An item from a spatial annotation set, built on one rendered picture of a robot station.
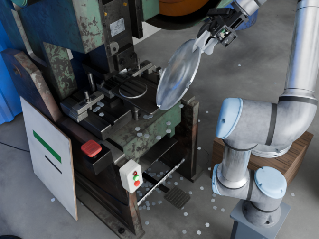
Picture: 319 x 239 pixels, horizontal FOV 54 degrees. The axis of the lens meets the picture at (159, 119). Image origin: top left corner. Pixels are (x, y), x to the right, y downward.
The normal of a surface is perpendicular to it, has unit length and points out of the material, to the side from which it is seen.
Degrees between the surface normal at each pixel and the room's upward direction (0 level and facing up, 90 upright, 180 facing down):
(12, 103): 90
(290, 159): 0
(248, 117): 35
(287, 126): 49
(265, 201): 90
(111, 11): 90
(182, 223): 0
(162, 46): 0
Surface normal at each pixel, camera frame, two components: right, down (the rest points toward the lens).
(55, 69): 0.74, 0.44
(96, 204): -0.05, -0.72
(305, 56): -0.33, -0.11
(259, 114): -0.17, -0.32
